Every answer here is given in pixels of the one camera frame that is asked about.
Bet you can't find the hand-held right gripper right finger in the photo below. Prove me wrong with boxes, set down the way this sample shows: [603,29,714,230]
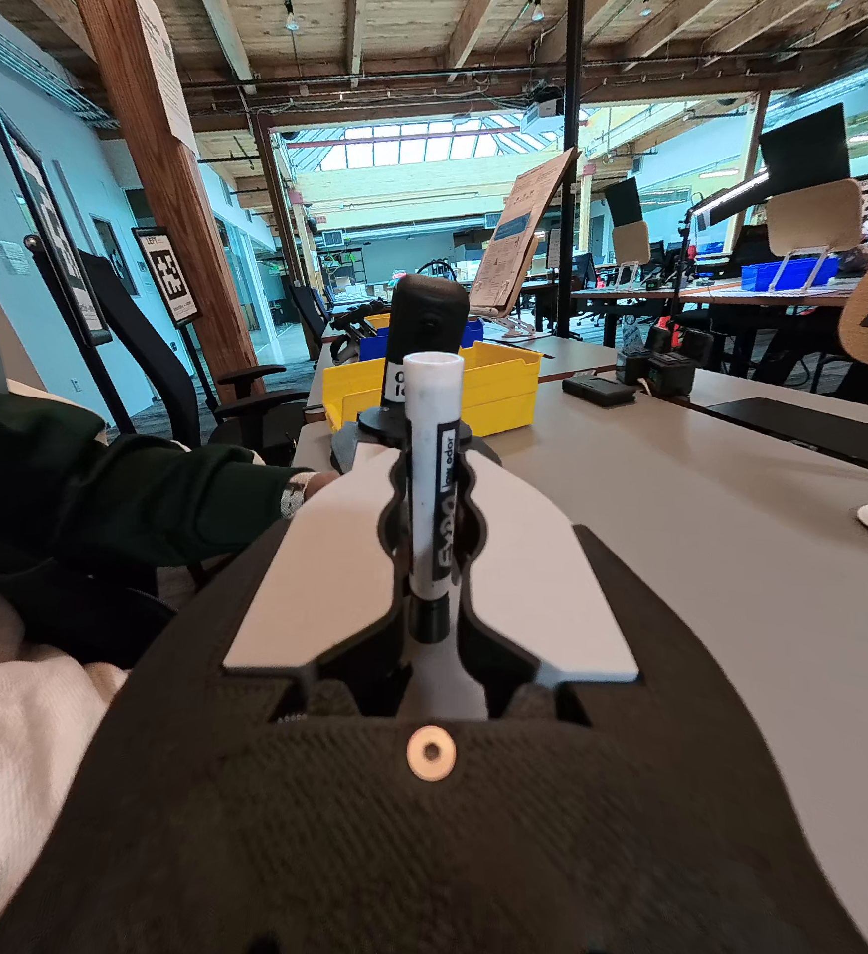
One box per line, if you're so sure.
[458,449,639,687]

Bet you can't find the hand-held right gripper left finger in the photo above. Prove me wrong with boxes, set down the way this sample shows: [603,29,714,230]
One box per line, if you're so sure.
[223,446,411,683]

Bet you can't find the black and white marker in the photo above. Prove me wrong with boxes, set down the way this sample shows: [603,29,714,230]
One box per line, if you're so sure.
[402,352,466,643]

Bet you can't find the person's left forearm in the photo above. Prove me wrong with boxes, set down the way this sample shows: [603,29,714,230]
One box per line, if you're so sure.
[0,394,316,575]

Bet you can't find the person's left hand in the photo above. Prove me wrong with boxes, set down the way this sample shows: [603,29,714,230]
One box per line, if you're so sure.
[281,472,339,517]

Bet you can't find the blue plastic bin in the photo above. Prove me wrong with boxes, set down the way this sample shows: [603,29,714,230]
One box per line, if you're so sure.
[359,320,483,362]
[741,255,839,292]

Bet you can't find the black device on table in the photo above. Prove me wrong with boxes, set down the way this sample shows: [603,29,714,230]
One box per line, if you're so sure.
[329,300,384,366]

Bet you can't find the large yellow plastic bin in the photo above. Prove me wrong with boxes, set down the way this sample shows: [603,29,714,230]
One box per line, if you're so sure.
[322,341,543,437]

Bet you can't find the cardboard sheet on stand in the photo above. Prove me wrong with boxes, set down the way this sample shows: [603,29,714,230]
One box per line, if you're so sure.
[470,148,580,336]

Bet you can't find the flat black case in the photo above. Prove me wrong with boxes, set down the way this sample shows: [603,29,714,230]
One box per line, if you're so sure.
[562,375,636,407]

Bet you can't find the narrow wooden board on stand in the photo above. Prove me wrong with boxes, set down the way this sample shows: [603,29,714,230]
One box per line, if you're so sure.
[611,221,651,288]

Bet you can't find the black monitor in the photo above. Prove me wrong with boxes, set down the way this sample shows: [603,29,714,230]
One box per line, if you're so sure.
[604,177,643,228]

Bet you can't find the black charger cluster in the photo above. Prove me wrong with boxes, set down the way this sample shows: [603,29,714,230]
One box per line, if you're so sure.
[616,328,714,396]

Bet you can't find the black metal pole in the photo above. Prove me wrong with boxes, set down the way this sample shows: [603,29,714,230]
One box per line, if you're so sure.
[564,0,585,338]

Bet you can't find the framed tag sign on stand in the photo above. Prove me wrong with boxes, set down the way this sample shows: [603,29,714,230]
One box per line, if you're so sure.
[133,226,220,418]
[0,87,137,433]

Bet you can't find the wooden pillar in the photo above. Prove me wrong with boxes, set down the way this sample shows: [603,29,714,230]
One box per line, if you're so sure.
[76,0,265,396]

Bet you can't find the black office chair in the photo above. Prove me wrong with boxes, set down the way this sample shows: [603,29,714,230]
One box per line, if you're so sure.
[79,252,310,452]

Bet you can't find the black desk mat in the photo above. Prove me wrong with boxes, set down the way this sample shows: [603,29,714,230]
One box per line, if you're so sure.
[706,397,868,481]

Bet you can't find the person's white garment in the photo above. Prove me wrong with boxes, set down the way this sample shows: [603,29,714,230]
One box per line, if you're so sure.
[0,574,131,949]

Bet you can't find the white paper notice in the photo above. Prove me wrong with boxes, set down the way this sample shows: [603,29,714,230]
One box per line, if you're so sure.
[136,0,200,146]

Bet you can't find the wide wooden board on stand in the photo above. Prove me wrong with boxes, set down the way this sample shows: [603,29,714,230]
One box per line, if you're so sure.
[765,179,863,292]

